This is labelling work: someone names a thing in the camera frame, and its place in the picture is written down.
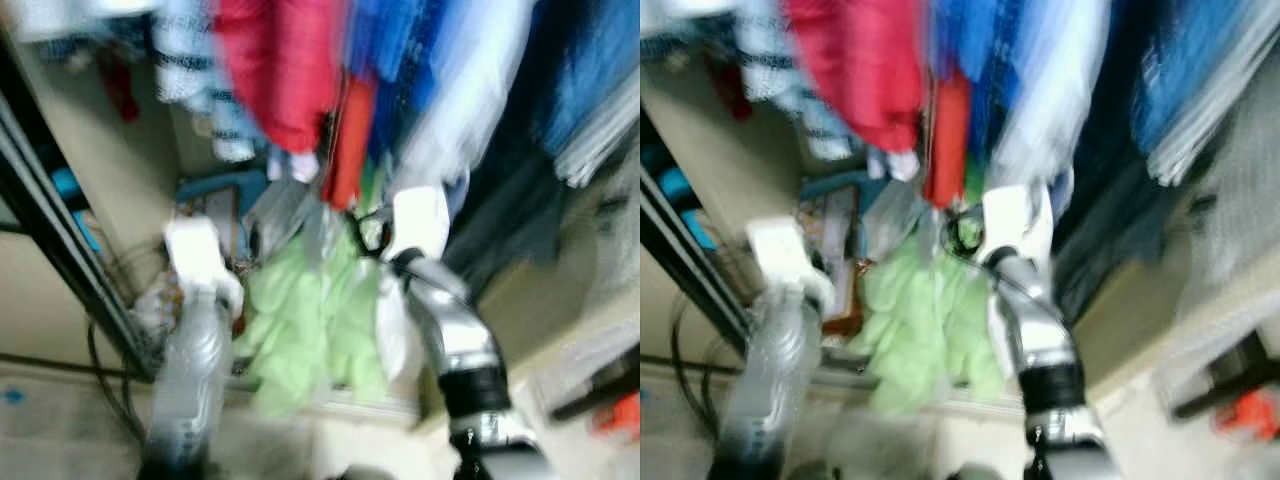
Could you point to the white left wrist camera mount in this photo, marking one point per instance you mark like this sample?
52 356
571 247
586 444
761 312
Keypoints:
785 250
195 255

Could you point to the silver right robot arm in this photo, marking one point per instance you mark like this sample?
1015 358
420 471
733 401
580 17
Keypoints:
455 340
1035 340

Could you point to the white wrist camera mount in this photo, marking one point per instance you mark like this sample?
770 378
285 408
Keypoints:
1015 220
420 220
785 250
195 255

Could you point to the dark hanging garment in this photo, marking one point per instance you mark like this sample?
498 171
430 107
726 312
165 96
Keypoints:
1100 230
510 220

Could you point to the black wardrobe door frame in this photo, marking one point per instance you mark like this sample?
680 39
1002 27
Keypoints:
690 250
60 240

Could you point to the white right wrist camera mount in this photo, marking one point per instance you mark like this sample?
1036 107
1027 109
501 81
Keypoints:
420 220
1015 220

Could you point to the orange hanging garment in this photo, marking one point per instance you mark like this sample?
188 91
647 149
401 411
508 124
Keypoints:
350 140
947 140

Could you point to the white black patterned garment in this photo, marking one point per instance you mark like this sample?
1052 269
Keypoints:
190 50
775 50

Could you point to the pale white hanging garment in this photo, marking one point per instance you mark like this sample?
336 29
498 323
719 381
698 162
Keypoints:
1060 80
470 80

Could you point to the small red object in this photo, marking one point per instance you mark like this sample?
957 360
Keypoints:
1250 415
620 415

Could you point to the bright blue hanging garment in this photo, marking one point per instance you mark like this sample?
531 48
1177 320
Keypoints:
390 60
985 50

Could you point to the teal box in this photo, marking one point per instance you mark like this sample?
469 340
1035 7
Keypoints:
215 190
830 190

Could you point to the grey striped hanging garment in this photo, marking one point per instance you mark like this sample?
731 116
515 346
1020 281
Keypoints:
1210 140
600 150

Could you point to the light green cloth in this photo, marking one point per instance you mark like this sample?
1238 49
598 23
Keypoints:
900 320
290 320

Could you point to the denim blue hanging garment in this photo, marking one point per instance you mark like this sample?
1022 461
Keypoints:
1190 70
590 70

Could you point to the red hanging garment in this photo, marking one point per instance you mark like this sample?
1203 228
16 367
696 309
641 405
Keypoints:
860 70
280 70

